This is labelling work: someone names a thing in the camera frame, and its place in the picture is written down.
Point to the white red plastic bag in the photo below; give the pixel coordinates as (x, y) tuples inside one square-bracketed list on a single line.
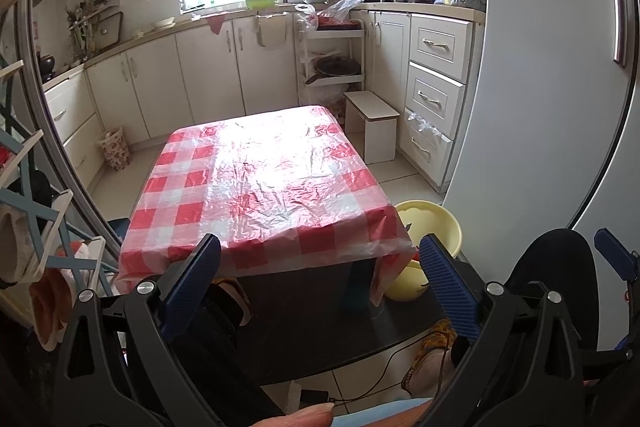
[(306, 18)]

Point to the orange slipper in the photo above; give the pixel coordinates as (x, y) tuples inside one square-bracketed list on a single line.
[(50, 312)]

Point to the floral basket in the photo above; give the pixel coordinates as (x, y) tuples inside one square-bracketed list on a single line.
[(115, 150)]

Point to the black clay pot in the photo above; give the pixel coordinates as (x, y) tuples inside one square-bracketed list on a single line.
[(48, 64)]

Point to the white wooden stool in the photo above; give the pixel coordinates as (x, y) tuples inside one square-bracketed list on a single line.
[(372, 117)]

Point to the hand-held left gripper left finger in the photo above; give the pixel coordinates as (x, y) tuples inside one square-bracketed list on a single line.
[(192, 287)]

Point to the beige slipper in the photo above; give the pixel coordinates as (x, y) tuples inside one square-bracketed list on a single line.
[(15, 239)]

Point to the black framed board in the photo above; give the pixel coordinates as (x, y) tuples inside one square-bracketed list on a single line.
[(109, 28)]

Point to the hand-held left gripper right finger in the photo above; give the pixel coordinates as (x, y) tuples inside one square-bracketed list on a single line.
[(450, 292)]

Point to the plastic bag on drawer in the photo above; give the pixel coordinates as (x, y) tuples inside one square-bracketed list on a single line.
[(425, 124)]

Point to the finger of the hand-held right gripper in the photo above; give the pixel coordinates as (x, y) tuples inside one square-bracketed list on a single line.
[(625, 343), (612, 254)]

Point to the white shelf trolley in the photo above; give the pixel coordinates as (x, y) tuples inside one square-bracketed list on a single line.
[(330, 34)]

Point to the green basin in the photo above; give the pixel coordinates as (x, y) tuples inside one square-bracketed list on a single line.
[(261, 0)]

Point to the black power adapter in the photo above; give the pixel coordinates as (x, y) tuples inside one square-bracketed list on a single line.
[(312, 397)]

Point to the yellow plastic bucket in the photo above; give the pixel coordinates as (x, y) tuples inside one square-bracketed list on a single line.
[(430, 222)]

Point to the dark blue plastic item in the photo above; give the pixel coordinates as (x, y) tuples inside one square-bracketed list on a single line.
[(119, 229)]

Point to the pink rag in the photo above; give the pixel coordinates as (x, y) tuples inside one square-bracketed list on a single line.
[(215, 23)]

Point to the wall utensil rack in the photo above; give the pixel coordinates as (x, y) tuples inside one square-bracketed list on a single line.
[(85, 14)]

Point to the white drawer unit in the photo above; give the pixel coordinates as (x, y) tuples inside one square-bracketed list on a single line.
[(437, 67)]

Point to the metal door frame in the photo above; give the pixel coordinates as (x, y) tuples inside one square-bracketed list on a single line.
[(26, 32)]

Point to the white plate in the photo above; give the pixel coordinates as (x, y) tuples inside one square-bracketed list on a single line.
[(162, 23)]

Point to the white refrigerator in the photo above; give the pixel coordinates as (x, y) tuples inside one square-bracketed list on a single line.
[(540, 82)]

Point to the black floor mat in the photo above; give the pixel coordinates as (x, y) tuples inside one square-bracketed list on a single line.
[(310, 342)]

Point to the clear plastic bag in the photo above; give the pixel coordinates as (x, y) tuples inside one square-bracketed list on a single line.
[(342, 4)]

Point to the white hanging bin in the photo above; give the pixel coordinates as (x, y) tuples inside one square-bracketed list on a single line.
[(270, 31)]

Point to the red checkered tablecloth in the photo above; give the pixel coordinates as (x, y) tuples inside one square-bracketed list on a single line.
[(260, 187)]

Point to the yellow patterned slipper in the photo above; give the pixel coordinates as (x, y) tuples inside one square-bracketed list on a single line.
[(235, 299), (430, 362)]

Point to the white base cabinets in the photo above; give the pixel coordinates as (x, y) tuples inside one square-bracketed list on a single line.
[(210, 67)]

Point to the black wok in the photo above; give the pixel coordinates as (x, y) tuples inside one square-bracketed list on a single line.
[(337, 67)]

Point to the blue white shoe rack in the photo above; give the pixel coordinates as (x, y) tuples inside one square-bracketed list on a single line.
[(20, 159)]

